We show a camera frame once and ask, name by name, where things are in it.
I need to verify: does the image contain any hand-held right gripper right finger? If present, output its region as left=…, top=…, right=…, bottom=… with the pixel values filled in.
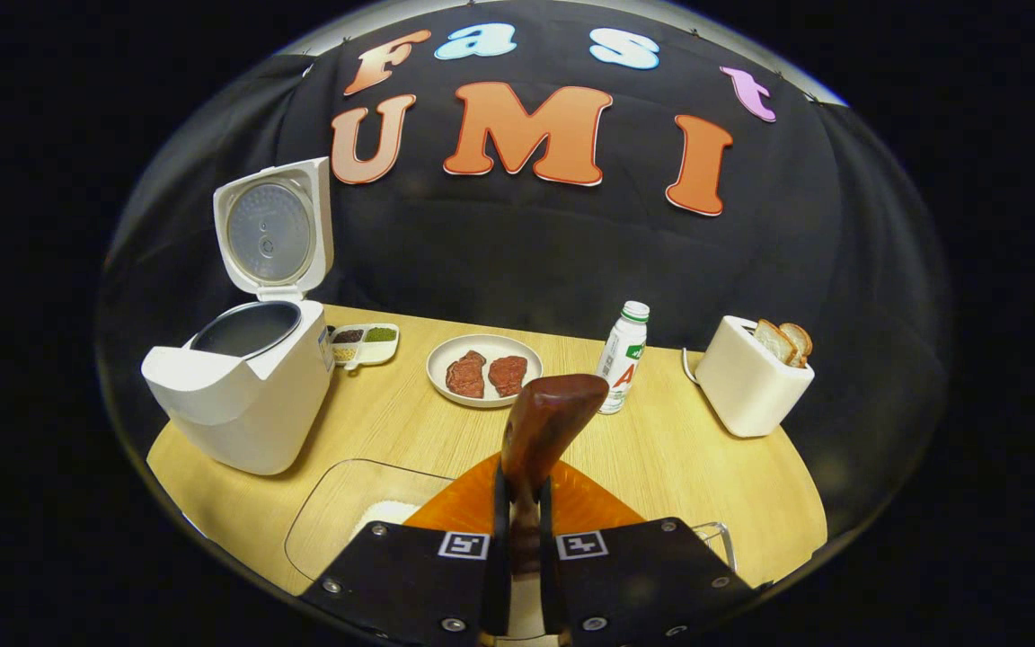
left=540, top=458, right=756, bottom=643

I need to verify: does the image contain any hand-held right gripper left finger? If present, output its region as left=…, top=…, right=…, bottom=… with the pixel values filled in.
left=297, top=454, right=514, bottom=643

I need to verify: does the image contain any brown wooden spoon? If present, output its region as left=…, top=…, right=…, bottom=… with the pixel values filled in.
left=500, top=374, right=610, bottom=576

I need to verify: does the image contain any white rice cooker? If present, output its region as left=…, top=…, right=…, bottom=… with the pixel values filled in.
left=141, top=157, right=336, bottom=475

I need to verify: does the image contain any red meat piece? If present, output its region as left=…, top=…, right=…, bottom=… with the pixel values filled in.
left=446, top=350, right=488, bottom=399
left=488, top=356, right=529, bottom=397

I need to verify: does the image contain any white round plate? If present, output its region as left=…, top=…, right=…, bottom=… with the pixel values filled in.
left=426, top=334, right=544, bottom=409

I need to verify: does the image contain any white drink bottle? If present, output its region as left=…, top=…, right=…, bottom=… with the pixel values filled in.
left=596, top=301, right=650, bottom=415

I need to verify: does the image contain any white divided grain dish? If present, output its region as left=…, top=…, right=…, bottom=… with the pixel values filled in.
left=331, top=323, right=400, bottom=371

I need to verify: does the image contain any white toaster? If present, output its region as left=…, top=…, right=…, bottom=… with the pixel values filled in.
left=694, top=315, right=815, bottom=439

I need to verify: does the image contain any toast bread slice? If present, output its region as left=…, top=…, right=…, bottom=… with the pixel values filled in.
left=754, top=319, right=797, bottom=365
left=780, top=323, right=813, bottom=368

